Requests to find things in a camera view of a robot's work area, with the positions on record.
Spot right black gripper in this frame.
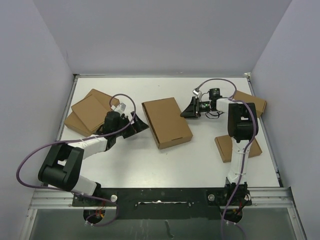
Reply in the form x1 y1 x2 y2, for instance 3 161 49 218
180 97 214 119

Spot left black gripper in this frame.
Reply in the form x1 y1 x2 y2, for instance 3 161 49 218
113 111 148 138

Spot large cardboard box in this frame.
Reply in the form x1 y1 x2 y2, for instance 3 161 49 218
141 97 193 150

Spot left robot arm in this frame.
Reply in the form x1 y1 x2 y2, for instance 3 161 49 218
38 111 149 206

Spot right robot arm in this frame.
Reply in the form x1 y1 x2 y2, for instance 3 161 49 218
180 88 259 205

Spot flat cardboard box near right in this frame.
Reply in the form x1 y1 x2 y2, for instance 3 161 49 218
214 135 263 163

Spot folded cardboard box far right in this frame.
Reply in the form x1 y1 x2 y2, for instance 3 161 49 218
233 90 267 118

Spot folded cardboard boxes left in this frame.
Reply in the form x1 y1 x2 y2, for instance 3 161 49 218
64 88 120 137

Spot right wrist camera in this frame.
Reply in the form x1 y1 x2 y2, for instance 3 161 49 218
192 88 203 99

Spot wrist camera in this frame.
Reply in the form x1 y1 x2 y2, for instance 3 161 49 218
111 102 126 115
192 88 203 99

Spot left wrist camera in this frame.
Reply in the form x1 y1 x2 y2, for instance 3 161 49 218
111 102 126 115

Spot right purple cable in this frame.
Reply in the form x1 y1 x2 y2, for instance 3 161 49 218
194 78 260 240

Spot purple cable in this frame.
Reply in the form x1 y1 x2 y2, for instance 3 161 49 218
16 93 137 228
194 78 260 240

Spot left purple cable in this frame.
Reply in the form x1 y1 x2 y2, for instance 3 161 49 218
16 93 137 228

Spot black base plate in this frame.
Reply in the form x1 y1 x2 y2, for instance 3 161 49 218
72 186 252 223

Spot aluminium table frame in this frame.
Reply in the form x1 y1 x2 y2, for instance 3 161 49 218
18 73 308 240

